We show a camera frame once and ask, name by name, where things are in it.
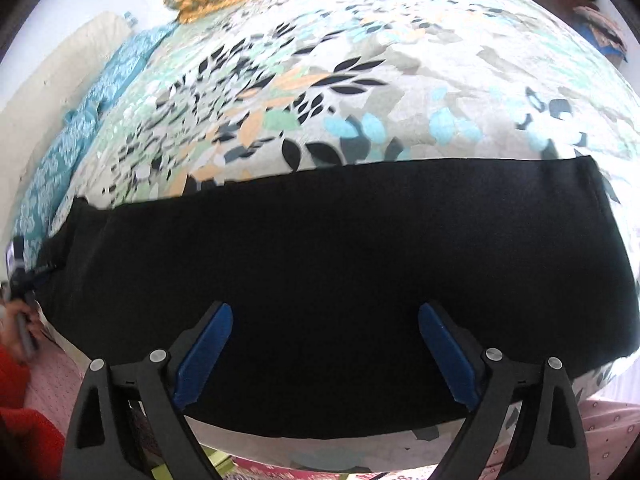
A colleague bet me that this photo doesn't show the person's left forearm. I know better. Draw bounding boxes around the person's left forearm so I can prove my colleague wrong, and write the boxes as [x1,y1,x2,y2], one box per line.
[0,344,32,396]

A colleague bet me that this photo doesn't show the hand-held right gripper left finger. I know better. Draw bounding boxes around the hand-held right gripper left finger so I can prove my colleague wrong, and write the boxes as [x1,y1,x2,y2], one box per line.
[61,301,234,480]

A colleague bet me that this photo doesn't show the yellow-green flat object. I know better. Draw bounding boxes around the yellow-green flat object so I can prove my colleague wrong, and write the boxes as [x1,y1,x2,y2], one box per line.
[150,450,236,480]

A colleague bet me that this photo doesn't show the pink dotted cloth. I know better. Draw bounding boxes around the pink dotted cloth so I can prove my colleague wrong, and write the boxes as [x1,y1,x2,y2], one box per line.
[25,345,87,411]
[580,395,640,480]

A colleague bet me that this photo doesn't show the person's left hand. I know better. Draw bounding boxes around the person's left hand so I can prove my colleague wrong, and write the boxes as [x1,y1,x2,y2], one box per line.
[0,299,42,363]

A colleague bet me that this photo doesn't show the person's red fuzzy sweater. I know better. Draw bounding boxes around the person's red fuzzy sweater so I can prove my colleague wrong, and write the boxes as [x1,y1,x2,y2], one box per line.
[0,406,67,480]

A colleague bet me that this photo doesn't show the blue cloth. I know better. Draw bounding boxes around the blue cloth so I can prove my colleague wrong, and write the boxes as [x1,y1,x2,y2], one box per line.
[575,22,628,63]

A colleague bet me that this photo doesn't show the floral leaf-print bedsheet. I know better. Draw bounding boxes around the floral leaf-print bedsheet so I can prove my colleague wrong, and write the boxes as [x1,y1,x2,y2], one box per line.
[15,0,640,476]

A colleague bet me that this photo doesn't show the blue patterned pillow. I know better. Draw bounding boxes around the blue patterned pillow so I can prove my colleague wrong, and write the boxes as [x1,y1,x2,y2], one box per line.
[97,22,176,111]
[12,110,101,261]

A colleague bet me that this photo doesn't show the cream padded headboard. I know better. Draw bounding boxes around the cream padded headboard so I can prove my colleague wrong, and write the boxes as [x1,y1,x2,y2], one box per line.
[0,10,133,281]

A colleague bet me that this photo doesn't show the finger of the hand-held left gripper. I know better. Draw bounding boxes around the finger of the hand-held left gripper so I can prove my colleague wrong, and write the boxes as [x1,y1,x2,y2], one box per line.
[34,259,68,281]

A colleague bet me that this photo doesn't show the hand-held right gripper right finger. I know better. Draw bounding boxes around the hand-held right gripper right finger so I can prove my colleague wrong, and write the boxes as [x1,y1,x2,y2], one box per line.
[418,302,591,480]

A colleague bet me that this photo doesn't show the pile of pink clothes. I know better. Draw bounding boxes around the pile of pink clothes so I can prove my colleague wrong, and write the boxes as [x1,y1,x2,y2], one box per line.
[572,5,626,46]

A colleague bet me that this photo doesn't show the black pants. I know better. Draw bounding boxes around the black pants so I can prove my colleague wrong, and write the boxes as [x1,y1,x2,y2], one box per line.
[37,156,640,441]

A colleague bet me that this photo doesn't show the patterned rug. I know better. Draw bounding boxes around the patterned rug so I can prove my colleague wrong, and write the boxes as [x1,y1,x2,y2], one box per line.
[235,455,436,480]

